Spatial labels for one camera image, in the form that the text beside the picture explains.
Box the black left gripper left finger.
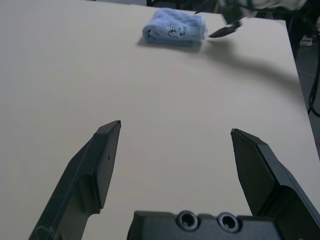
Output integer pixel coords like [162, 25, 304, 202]
[29, 120, 123, 240]

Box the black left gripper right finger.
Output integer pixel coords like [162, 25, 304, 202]
[230, 128, 320, 240]

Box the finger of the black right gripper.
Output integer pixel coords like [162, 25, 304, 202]
[208, 19, 244, 39]
[194, 4, 216, 15]

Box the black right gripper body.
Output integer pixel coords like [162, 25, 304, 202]
[218, 0, 255, 25]

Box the blue towel with white edge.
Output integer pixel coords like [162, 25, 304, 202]
[141, 7, 209, 47]

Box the white shoe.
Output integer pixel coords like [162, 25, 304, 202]
[299, 34, 314, 47]

